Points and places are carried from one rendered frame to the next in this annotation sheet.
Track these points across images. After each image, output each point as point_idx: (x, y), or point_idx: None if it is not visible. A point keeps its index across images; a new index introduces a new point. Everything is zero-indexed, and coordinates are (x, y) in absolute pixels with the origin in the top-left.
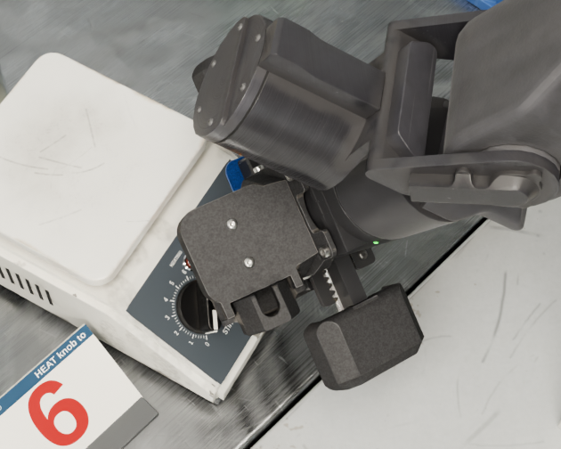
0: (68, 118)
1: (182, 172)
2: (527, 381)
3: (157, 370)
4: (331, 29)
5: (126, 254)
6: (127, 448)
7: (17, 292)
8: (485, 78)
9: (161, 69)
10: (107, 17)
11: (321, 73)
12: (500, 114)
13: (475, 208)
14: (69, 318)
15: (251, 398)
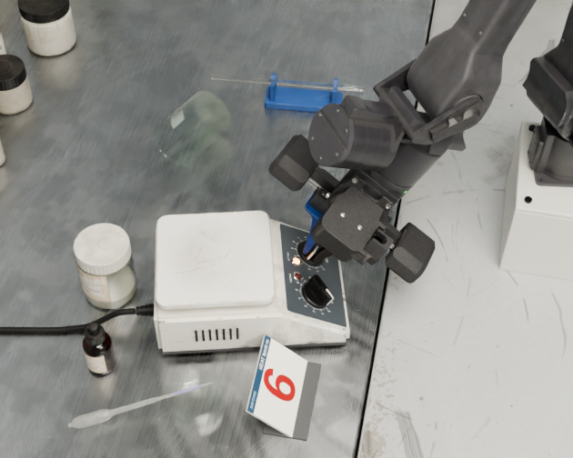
0: (196, 239)
1: (269, 234)
2: (472, 258)
3: (308, 342)
4: (261, 156)
5: (274, 281)
6: (318, 387)
7: (211, 348)
8: (437, 79)
9: None
10: (142, 206)
11: (373, 110)
12: (457, 85)
13: (447, 144)
14: (249, 342)
15: (357, 333)
